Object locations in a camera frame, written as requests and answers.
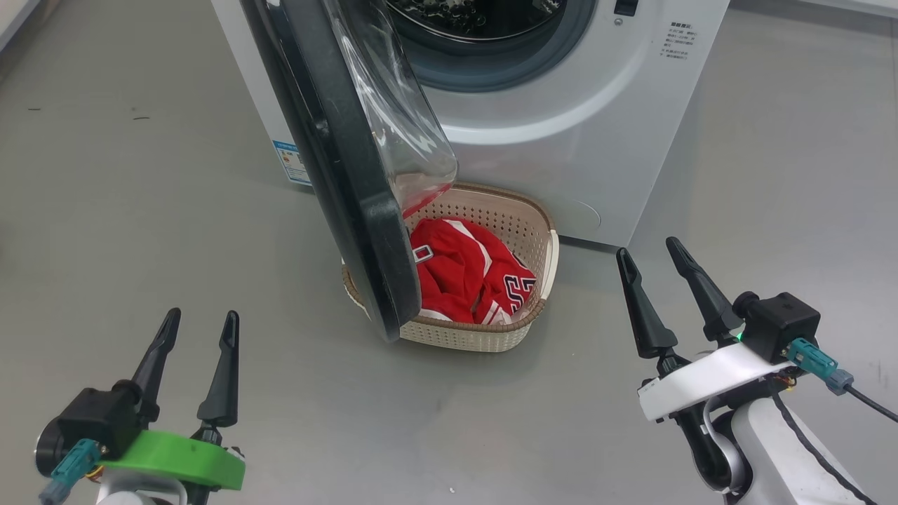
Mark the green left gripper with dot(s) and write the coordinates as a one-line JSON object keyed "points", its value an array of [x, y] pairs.
{"points": [[182, 459]]}

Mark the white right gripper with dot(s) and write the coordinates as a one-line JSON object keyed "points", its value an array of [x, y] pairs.
{"points": [[708, 382]]}

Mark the red and white garment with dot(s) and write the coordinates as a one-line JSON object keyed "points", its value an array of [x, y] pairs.
{"points": [[449, 273]]}

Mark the black round washing machine door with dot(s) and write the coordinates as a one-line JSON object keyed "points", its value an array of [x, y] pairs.
{"points": [[337, 175]]}

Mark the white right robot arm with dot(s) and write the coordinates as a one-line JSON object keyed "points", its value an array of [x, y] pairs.
{"points": [[772, 456]]}

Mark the cream perforated laundry basket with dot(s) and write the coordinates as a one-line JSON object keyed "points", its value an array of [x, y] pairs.
{"points": [[519, 217]]}

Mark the white front-load washing machine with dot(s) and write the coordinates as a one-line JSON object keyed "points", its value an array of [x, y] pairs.
{"points": [[596, 140]]}

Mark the black round left gripper motor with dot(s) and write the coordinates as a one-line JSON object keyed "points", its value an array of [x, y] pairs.
{"points": [[48, 449]]}

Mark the blue energy label sticker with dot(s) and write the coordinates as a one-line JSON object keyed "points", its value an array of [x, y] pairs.
{"points": [[291, 165]]}

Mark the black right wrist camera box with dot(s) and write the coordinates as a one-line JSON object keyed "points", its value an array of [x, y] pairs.
{"points": [[782, 322]]}

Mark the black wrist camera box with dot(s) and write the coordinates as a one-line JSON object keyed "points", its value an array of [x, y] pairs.
{"points": [[98, 421], [782, 322]]}

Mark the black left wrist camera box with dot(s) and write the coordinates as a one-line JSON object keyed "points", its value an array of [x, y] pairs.
{"points": [[98, 421]]}

